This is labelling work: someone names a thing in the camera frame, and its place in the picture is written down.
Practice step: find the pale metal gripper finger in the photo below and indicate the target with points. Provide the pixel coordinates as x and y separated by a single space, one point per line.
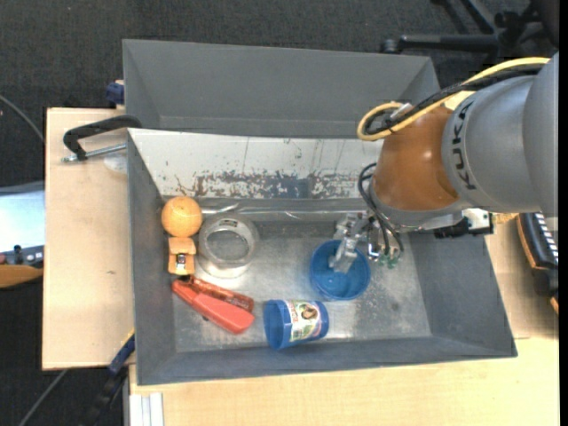
349 255
336 261

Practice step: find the plain blue cup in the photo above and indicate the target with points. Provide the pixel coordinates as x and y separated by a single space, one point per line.
339 284

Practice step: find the blue cup with printed label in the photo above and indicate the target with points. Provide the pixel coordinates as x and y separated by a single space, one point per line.
295 324

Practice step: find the red stapler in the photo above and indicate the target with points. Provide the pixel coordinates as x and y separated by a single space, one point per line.
217 306

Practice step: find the grey metal bin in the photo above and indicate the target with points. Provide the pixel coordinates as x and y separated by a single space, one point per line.
275 87

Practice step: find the orange ball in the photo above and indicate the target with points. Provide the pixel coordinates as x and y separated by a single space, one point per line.
181 216

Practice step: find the pale wood flat board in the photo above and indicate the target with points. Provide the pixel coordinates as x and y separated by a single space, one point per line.
86 246

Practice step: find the black cylinder on white bracket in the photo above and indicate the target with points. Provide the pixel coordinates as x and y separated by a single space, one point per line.
470 223

